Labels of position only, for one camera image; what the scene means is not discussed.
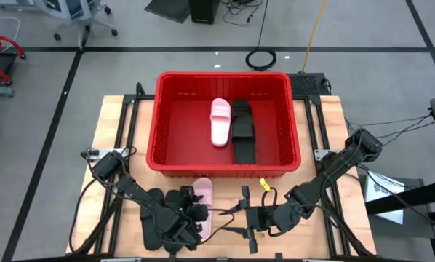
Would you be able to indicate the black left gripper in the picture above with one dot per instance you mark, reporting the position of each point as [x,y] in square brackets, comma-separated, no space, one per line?
[198,214]

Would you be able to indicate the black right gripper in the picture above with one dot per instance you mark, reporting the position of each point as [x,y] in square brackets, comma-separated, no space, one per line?
[261,218]

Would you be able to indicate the pink slide sandal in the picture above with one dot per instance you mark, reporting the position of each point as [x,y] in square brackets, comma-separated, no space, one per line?
[207,189]
[220,134]

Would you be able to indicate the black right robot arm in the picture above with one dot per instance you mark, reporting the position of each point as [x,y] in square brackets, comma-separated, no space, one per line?
[334,167]

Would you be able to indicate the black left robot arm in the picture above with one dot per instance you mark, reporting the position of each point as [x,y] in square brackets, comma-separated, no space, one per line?
[137,191]

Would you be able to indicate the red plastic bin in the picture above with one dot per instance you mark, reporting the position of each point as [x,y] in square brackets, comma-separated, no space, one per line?
[188,145]

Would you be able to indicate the white paper sheet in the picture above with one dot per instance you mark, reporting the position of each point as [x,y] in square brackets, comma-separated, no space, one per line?
[385,196]

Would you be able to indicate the black perforated box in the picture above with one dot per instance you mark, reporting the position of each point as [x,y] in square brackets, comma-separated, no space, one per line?
[305,85]

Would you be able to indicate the dark gray side table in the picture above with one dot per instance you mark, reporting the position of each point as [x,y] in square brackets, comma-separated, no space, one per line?
[414,225]

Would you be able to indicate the black metal beam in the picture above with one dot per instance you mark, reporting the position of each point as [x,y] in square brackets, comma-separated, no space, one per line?
[414,196]

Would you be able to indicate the black computer tower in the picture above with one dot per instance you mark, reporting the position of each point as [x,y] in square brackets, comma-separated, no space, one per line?
[204,11]

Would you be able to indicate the dark floor mat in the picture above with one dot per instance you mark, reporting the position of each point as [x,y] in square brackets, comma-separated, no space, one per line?
[170,9]

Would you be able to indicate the white office chair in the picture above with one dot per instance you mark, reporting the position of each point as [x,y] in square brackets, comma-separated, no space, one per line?
[81,18]

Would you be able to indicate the silver metal bracket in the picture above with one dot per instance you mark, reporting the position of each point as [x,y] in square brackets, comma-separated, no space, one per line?
[321,153]
[95,153]

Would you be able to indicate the black metal rig frame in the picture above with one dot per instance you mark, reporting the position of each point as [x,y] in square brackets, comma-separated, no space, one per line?
[130,97]

